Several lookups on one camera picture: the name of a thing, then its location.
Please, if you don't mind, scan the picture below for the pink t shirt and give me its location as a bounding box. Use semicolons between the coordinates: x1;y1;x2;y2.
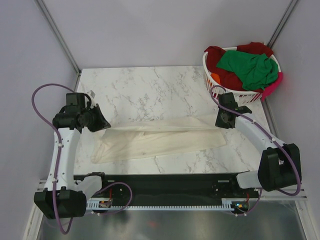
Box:
261;72;284;102

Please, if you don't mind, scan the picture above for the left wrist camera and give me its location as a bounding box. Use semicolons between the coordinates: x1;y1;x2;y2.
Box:
66;92;96;110

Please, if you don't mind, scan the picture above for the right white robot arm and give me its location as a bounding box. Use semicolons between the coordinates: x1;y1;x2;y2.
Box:
215;106;302;197

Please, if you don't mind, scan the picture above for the dark red t shirt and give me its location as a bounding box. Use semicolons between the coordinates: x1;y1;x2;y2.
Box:
205;42;279;93

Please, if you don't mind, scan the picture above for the white laundry basket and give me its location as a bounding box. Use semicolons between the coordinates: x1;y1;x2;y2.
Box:
202;42;282;104

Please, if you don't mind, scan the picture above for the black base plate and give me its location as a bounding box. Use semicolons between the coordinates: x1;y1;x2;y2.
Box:
93;173;260;206

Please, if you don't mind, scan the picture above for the cream white t shirt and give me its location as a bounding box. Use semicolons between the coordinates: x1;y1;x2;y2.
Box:
91;114;227;164

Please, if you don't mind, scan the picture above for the aluminium frame rail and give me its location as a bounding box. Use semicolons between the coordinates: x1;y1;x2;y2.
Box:
34;0;83;75

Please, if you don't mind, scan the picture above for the green t shirt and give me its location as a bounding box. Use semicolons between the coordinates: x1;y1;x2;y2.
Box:
216;50;279;91

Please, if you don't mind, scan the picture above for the orange t shirt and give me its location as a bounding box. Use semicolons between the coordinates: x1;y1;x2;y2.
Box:
210;72;221;85

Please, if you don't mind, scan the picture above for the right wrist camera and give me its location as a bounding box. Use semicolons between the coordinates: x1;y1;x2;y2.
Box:
218;92;238;110

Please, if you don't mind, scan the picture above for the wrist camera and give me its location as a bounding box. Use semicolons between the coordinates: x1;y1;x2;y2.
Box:
66;92;96;110
218;92;238;110

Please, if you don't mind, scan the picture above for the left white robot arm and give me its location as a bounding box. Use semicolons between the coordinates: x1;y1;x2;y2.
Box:
34;104;111;220

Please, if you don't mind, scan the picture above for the white slotted cable duct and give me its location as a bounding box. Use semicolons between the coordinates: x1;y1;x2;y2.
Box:
86;198;248;212

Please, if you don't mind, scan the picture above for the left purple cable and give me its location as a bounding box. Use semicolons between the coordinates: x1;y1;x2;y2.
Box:
31;83;133;235

